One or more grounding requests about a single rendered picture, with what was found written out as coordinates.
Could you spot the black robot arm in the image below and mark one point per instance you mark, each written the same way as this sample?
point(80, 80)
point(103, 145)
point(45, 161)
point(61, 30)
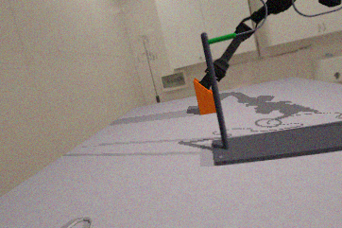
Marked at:
point(221, 65)

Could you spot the yellow handle with grey metal loop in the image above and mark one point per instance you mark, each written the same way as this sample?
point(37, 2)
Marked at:
point(82, 219)

